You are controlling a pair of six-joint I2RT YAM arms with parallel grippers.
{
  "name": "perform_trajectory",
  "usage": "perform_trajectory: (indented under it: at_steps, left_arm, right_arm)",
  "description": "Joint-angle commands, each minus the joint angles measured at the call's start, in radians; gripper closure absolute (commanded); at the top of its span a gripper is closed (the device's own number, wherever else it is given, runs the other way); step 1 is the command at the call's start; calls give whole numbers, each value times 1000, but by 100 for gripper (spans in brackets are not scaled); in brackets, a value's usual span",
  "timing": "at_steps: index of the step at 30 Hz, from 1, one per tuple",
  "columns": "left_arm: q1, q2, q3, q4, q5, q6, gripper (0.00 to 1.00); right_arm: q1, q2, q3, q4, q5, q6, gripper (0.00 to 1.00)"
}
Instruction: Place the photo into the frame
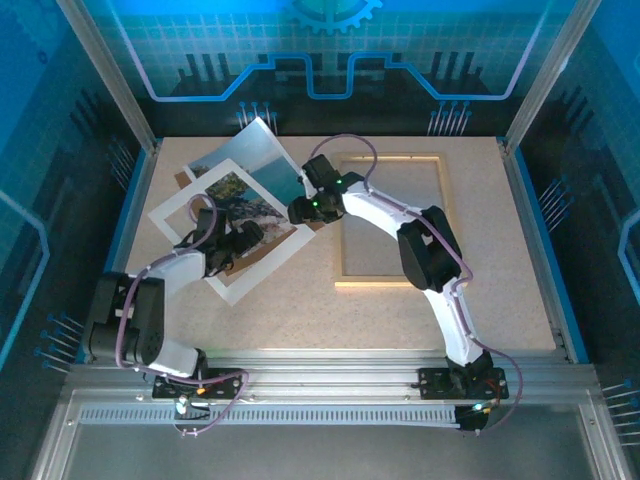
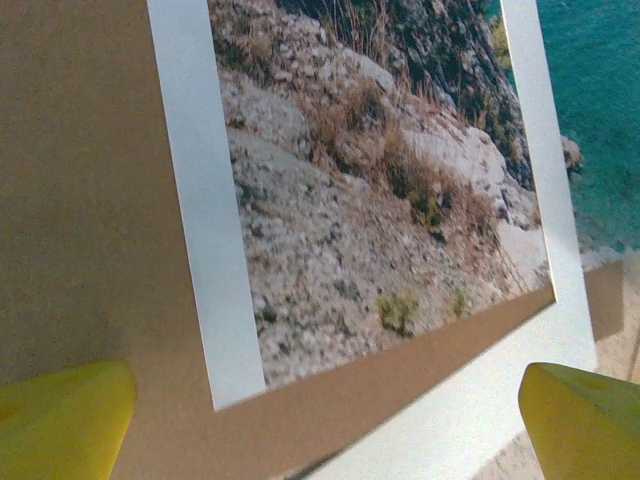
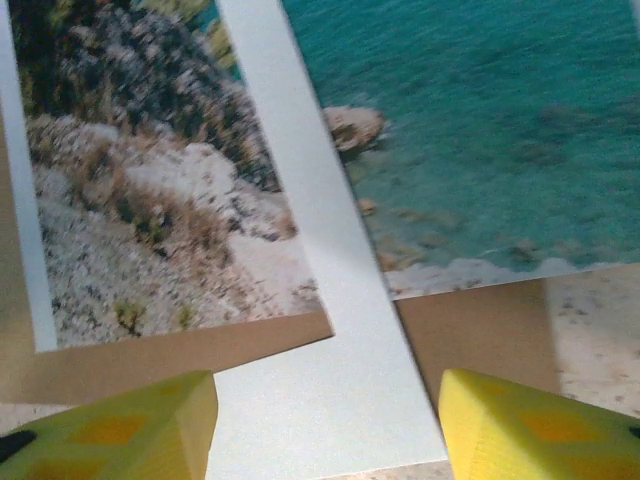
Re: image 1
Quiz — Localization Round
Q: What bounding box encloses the brown backing board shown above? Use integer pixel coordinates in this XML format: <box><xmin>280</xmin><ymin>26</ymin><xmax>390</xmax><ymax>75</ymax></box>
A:
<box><xmin>173</xmin><ymin>171</ymin><xmax>326</xmax><ymax>289</ymax></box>

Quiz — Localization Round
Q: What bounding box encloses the white mat board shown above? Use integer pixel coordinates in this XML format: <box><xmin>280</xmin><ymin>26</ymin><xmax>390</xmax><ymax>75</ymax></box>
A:
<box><xmin>148</xmin><ymin>158</ymin><xmax>317</xmax><ymax>307</ymax></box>

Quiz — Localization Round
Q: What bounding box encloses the landscape photo print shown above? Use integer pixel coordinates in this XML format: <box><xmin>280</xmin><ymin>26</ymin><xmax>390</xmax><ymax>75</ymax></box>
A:
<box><xmin>183</xmin><ymin>117</ymin><xmax>307</xmax><ymax>247</ymax></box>

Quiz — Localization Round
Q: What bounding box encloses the light wooden picture frame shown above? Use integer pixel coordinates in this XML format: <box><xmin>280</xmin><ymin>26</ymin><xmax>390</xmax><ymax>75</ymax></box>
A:
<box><xmin>333</xmin><ymin>152</ymin><xmax>449</xmax><ymax>289</ymax></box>

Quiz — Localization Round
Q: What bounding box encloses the grey metal shelf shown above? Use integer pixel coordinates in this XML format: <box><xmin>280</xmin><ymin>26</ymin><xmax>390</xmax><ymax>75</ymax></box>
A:
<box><xmin>29</xmin><ymin>389</ymin><xmax>634</xmax><ymax>480</ymax></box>

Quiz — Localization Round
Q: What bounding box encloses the black control box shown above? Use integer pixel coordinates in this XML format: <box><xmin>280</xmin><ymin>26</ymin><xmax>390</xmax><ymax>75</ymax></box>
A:
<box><xmin>455</xmin><ymin>402</ymin><xmax>490</xmax><ymax>435</ymax></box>

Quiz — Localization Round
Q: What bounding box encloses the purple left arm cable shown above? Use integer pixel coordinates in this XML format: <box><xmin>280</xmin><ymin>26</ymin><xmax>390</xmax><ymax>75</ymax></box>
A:
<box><xmin>113</xmin><ymin>193</ymin><xmax>251</xmax><ymax>439</ymax></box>

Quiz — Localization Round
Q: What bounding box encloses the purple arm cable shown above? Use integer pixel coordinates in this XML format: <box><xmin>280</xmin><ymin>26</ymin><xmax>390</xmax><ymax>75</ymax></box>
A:
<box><xmin>308</xmin><ymin>133</ymin><xmax>525</xmax><ymax>435</ymax></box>
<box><xmin>113</xmin><ymin>193</ymin><xmax>251</xmax><ymax>439</ymax></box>

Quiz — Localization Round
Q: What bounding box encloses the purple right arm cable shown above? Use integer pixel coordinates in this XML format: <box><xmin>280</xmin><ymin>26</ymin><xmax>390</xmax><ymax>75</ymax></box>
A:
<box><xmin>308</xmin><ymin>133</ymin><xmax>525</xmax><ymax>435</ymax></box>

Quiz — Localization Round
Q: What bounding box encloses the blue edged aluminium side rail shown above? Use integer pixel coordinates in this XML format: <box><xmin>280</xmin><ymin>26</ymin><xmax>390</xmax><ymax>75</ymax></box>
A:
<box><xmin>499</xmin><ymin>138</ymin><xmax>591</xmax><ymax>364</ymax></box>
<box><xmin>82</xmin><ymin>138</ymin><xmax>164</xmax><ymax>364</ymax></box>

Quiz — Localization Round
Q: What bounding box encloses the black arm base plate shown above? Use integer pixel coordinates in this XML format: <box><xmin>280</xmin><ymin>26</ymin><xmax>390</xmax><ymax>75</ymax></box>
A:
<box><xmin>417</xmin><ymin>367</ymin><xmax>510</xmax><ymax>401</ymax></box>
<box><xmin>151</xmin><ymin>367</ymin><xmax>246</xmax><ymax>401</ymax></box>

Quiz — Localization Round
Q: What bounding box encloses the aluminium mounting rail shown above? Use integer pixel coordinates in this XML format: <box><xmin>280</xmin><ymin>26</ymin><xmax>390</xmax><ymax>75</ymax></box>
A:
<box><xmin>64</xmin><ymin>347</ymin><xmax>601</xmax><ymax>407</ymax></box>

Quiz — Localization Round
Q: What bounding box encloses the grey slotted cable duct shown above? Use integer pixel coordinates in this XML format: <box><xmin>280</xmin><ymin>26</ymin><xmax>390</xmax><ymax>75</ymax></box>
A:
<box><xmin>78</xmin><ymin>405</ymin><xmax>464</xmax><ymax>427</ymax></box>

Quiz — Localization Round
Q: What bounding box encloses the aluminium enclosure post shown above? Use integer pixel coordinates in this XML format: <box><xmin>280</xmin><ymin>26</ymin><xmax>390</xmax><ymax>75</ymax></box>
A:
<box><xmin>54</xmin><ymin>0</ymin><xmax>164</xmax><ymax>151</ymax></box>
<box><xmin>502</xmin><ymin>0</ymin><xmax>604</xmax><ymax>151</ymax></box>

